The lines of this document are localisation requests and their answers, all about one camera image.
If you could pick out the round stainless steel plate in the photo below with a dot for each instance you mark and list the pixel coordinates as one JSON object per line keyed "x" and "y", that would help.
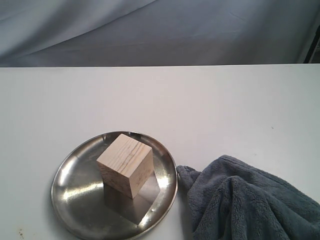
{"x": 92, "y": 210}

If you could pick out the black stand at right edge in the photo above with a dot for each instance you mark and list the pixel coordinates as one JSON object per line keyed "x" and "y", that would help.
{"x": 313, "y": 46}

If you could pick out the light wooden cube block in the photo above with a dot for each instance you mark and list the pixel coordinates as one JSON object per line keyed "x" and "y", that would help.
{"x": 126, "y": 165}

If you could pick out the grey-blue fleece cloth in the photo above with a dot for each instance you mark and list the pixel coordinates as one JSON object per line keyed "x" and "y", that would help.
{"x": 232, "y": 200}

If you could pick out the grey fabric backdrop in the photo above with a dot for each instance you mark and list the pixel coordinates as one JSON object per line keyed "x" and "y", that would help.
{"x": 123, "y": 33}

